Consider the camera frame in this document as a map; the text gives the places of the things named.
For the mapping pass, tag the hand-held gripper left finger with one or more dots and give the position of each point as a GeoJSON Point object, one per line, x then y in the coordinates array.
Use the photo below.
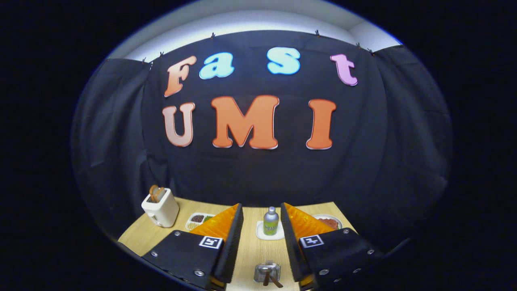
{"type": "Point", "coordinates": [232, 242]}

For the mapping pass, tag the white toaster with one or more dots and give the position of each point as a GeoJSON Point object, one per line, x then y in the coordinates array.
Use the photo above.
{"type": "Point", "coordinates": [163, 212]}

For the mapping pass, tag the white oval food dish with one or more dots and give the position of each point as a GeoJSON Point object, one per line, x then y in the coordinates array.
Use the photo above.
{"type": "Point", "coordinates": [337, 220]}

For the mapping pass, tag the brown bread slice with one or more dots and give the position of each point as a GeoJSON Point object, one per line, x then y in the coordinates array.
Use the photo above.
{"type": "Point", "coordinates": [155, 193]}

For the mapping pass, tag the pile of green beans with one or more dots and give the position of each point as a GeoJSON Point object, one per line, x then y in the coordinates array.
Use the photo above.
{"type": "Point", "coordinates": [208, 218]}

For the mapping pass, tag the pile of pale soybeans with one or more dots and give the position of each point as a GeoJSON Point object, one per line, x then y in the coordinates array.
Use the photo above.
{"type": "Point", "coordinates": [192, 225]}

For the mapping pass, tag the row of small cloth clips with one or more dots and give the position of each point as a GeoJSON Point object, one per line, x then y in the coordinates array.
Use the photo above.
{"type": "Point", "coordinates": [317, 32]}

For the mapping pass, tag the pile of dark brown beans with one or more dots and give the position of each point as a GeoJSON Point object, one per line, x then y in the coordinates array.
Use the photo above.
{"type": "Point", "coordinates": [197, 218]}

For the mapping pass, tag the green soda bottle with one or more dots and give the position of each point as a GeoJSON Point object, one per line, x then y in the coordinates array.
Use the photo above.
{"type": "Point", "coordinates": [271, 224]}

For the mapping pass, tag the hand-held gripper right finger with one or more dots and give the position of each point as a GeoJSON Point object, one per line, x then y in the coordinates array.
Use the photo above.
{"type": "Point", "coordinates": [291, 246]}

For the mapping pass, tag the white divided dish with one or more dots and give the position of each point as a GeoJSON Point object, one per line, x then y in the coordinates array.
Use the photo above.
{"type": "Point", "coordinates": [200, 224]}

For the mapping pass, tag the red meat piece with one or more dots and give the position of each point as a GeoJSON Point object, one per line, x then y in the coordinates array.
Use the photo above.
{"type": "Point", "coordinates": [329, 223]}

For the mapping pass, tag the white square coaster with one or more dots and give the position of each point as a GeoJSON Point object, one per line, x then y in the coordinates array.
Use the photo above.
{"type": "Point", "coordinates": [259, 234]}

